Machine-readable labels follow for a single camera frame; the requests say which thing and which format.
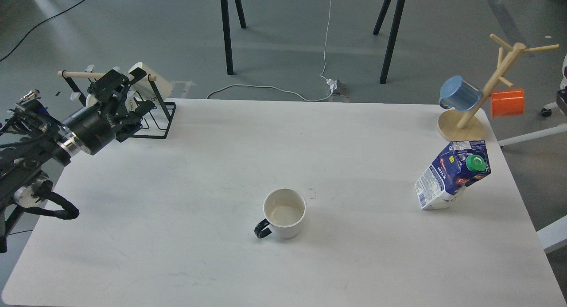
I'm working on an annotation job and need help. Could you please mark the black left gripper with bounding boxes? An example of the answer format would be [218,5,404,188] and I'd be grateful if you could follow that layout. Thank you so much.
[59,68,155,156]

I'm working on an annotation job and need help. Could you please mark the white mug black handle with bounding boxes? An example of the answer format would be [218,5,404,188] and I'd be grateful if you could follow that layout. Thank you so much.
[254,188,307,240]

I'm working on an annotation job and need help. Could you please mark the blue milk carton green cap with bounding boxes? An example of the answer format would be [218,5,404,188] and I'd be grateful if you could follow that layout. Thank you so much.
[414,140,491,210]

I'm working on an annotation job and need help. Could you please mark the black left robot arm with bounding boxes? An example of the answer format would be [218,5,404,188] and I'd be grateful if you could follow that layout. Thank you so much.
[0,67,157,253]

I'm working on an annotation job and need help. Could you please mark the white mug on rack front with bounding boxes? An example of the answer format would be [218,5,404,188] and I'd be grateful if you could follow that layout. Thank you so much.
[86,88,139,124]

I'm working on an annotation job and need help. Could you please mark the cream mug on rack back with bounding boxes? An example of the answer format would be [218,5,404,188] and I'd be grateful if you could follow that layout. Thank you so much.
[128,62,173,105]

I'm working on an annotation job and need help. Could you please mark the black table legs left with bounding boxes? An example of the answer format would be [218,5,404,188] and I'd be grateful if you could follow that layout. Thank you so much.
[219,0,247,76]

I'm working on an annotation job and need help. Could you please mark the black table legs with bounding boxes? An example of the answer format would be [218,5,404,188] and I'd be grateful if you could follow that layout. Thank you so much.
[373,0,406,84]
[219,0,247,76]

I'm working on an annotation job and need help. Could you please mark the white power adapter plug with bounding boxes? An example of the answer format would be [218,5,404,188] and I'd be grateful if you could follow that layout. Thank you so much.
[326,78,347,96]

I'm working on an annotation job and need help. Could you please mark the black table legs right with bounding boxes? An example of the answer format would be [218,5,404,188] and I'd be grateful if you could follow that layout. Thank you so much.
[373,0,406,84]

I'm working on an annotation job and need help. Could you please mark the blue mug on tree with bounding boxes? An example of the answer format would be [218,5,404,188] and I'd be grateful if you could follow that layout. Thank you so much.
[438,75,482,113]

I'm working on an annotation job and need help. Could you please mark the wooden mug tree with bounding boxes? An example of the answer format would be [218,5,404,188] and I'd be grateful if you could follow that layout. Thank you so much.
[437,33,559,141]

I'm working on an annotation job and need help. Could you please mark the orange mug on tree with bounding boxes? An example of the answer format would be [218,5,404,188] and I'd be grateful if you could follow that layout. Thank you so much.
[490,88,525,119]

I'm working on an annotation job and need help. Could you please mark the black wire mug rack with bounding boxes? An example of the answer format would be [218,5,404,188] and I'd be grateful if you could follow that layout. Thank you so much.
[58,68,176,139]

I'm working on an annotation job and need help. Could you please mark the black floor cable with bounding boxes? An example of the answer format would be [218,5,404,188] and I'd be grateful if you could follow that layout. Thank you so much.
[0,0,167,62]

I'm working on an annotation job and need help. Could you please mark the white power cable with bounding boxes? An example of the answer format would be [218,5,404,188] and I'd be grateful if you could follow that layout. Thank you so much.
[206,0,350,102]

